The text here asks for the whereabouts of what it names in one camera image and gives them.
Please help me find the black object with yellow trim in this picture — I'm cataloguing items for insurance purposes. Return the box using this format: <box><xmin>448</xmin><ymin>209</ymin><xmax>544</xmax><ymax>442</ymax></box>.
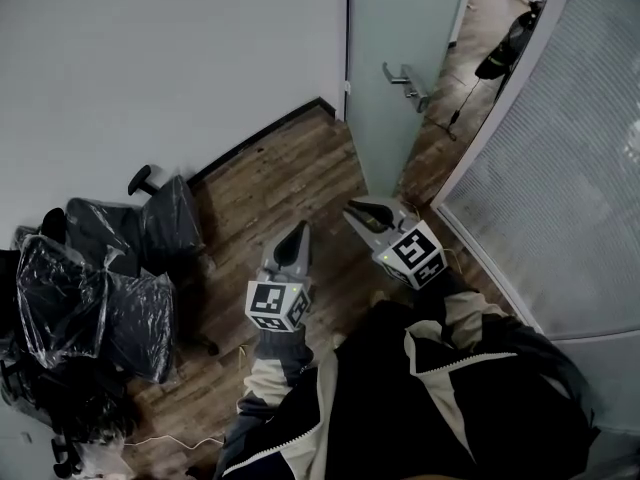
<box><xmin>473</xmin><ymin>0</ymin><xmax>547</xmax><ymax>83</ymax></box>

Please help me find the black baseboard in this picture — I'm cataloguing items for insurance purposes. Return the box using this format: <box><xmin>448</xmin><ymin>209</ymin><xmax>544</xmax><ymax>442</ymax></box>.
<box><xmin>187</xmin><ymin>96</ymin><xmax>337</xmax><ymax>188</ymax></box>

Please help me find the striped frosted glass partition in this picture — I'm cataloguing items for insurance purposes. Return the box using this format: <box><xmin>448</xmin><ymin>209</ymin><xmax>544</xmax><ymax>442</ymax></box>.
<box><xmin>432</xmin><ymin>0</ymin><xmax>640</xmax><ymax>437</ymax></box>

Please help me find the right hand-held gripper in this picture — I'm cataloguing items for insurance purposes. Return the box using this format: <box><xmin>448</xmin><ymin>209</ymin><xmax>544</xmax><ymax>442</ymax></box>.
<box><xmin>343</xmin><ymin>195</ymin><xmax>448</xmax><ymax>291</ymax></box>

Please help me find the silver door handle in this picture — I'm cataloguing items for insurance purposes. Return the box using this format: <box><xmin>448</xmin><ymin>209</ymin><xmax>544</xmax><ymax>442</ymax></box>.
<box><xmin>382</xmin><ymin>61</ymin><xmax>431</xmax><ymax>114</ymax></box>

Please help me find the black cable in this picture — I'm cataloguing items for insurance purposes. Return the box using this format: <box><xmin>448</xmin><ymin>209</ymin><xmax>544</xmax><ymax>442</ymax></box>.
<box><xmin>422</xmin><ymin>78</ymin><xmax>482</xmax><ymax>143</ymax></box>

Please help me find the person's right forearm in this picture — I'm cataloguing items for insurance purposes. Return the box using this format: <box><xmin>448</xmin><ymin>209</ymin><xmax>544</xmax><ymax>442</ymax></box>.
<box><xmin>417</xmin><ymin>272</ymin><xmax>507</xmax><ymax>354</ymax></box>

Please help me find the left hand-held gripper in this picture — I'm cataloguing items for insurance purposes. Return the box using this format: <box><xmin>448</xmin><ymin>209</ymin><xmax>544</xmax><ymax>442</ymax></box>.
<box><xmin>244</xmin><ymin>220</ymin><xmax>315</xmax><ymax>334</ymax></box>

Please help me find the person's dark and cream jacket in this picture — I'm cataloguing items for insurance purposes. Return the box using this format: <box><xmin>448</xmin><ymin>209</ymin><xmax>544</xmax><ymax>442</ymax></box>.
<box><xmin>214</xmin><ymin>300</ymin><xmax>601</xmax><ymax>480</ymax></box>

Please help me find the person's left forearm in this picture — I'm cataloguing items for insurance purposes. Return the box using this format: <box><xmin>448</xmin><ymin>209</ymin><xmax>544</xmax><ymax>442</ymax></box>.
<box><xmin>237</xmin><ymin>325</ymin><xmax>317</xmax><ymax>419</ymax></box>

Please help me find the white cable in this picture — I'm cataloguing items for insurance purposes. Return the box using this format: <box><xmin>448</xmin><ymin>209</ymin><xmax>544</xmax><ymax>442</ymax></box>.
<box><xmin>122</xmin><ymin>435</ymin><xmax>225</xmax><ymax>452</ymax></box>

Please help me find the pile of plastic-wrapped office chairs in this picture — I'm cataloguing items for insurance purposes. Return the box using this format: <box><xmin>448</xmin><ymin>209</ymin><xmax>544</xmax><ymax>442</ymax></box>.
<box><xmin>0</xmin><ymin>164</ymin><xmax>221</xmax><ymax>479</ymax></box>

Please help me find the crumpled clear plastic sheet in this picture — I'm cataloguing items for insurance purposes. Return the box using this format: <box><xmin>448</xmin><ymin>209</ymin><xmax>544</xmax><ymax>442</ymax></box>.
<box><xmin>74</xmin><ymin>437</ymin><xmax>132</xmax><ymax>480</ymax></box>

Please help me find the glass door with handle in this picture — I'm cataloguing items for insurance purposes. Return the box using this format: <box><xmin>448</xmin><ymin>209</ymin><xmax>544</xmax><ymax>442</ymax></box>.
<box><xmin>343</xmin><ymin>0</ymin><xmax>479</xmax><ymax>200</ymax></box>

